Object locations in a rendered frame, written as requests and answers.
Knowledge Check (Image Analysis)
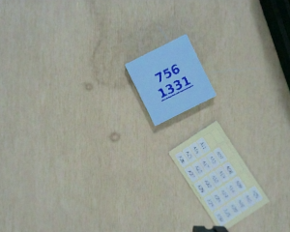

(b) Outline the light blue sticky note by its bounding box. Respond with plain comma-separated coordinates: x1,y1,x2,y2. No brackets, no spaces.
125,34,216,126

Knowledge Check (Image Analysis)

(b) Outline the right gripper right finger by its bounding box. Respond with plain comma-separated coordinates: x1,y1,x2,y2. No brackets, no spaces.
210,226,229,232

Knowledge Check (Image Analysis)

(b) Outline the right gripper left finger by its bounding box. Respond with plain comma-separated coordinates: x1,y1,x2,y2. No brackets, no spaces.
192,225,211,232

